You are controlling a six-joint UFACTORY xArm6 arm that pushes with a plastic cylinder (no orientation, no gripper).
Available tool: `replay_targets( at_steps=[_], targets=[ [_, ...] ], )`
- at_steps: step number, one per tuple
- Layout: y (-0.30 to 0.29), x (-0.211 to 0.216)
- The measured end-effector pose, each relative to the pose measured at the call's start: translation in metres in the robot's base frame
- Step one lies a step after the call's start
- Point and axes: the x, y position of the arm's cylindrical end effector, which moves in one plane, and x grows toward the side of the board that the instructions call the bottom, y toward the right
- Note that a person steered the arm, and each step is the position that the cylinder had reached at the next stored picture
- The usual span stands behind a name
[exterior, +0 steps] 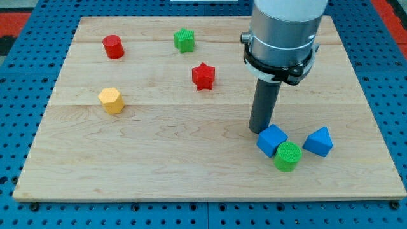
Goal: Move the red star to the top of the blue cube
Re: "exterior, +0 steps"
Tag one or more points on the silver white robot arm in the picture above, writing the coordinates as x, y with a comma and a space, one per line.
279, 45

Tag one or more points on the red star block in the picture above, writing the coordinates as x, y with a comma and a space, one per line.
203, 76

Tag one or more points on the blue cube block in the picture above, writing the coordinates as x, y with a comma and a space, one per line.
270, 139

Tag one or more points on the green star block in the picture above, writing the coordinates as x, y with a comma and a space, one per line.
184, 40

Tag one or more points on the light wooden board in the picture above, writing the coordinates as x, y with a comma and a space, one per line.
173, 143

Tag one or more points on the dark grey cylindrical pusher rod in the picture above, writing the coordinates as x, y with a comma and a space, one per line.
263, 104

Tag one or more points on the yellow hexagon block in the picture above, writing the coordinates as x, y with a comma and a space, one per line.
111, 100

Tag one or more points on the green cylinder block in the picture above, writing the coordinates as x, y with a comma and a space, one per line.
287, 156

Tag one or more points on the red cylinder block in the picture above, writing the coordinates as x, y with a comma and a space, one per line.
113, 46

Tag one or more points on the blue triangular prism block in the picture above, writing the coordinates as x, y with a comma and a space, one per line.
319, 142

